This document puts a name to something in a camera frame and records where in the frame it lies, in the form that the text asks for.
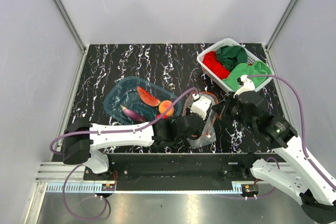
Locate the light green cloth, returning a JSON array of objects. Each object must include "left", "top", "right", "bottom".
[{"left": 222, "top": 61, "right": 272, "bottom": 91}]

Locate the purple fake food piece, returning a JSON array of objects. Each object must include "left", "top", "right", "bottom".
[{"left": 121, "top": 105, "right": 147, "bottom": 123}]

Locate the dark green cloth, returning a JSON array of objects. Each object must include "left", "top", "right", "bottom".
[{"left": 215, "top": 46, "right": 248, "bottom": 71}]

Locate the clear zip top bag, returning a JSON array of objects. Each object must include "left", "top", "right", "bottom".
[{"left": 182, "top": 91, "right": 218, "bottom": 149}]

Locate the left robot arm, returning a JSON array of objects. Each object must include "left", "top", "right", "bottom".
[{"left": 62, "top": 114, "right": 205, "bottom": 180}]

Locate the orange fake fruit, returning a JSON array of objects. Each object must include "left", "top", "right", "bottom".
[{"left": 159, "top": 100, "right": 174, "bottom": 117}]

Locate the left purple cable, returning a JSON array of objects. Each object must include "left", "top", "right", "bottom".
[{"left": 49, "top": 87, "right": 199, "bottom": 221}]

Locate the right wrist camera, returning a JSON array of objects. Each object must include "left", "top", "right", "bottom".
[{"left": 233, "top": 74, "right": 255, "bottom": 98}]

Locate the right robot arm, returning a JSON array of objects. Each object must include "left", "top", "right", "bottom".
[{"left": 212, "top": 91, "right": 335, "bottom": 223}]

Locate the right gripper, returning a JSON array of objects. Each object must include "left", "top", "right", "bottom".
[{"left": 212, "top": 91, "right": 256, "bottom": 131}]

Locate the blue plastic container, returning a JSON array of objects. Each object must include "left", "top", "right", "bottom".
[{"left": 103, "top": 76, "right": 177, "bottom": 125}]

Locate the red fake apple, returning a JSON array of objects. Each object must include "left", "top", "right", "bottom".
[{"left": 156, "top": 114, "right": 169, "bottom": 119}]

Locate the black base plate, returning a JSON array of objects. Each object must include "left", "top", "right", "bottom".
[{"left": 83, "top": 153, "right": 268, "bottom": 192}]

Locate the white plastic basket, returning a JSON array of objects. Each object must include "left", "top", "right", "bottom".
[{"left": 197, "top": 38, "right": 274, "bottom": 93}]

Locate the red cloth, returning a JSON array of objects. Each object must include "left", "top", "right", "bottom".
[{"left": 203, "top": 51, "right": 230, "bottom": 80}]

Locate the aluminium frame rail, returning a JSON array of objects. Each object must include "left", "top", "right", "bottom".
[{"left": 52, "top": 0, "right": 87, "bottom": 52}]

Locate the white cable duct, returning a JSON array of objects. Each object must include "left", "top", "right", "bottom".
[{"left": 46, "top": 183, "right": 116, "bottom": 194}]

